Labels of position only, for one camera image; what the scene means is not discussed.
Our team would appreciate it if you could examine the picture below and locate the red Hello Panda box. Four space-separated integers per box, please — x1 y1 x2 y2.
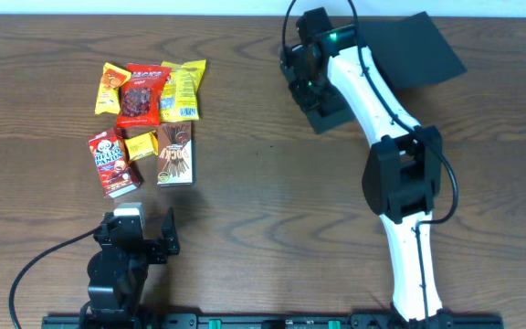
88 128 140 198

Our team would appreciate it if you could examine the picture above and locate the brown Pocky box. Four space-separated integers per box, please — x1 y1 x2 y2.
157 122 194 186

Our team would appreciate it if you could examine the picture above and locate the black gift box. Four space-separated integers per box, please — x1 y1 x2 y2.
280 11 468 135

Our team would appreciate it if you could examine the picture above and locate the large yellow snack bag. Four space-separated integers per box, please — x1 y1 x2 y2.
159 59 206 122

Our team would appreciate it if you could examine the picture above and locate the red Hacks candy bag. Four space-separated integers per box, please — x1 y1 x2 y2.
116 63 171 129

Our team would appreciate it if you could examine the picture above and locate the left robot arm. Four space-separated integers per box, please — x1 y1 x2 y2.
78 202 180 328

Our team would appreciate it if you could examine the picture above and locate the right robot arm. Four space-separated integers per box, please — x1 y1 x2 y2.
280 17 455 328

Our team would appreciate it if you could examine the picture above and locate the small yellow candy packet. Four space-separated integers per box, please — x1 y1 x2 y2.
125 131 158 162

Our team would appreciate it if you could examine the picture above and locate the yellow orange snack packet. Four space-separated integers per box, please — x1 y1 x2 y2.
95 62 132 115

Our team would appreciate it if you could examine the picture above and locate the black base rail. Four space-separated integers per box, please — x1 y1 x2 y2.
41 313 504 329

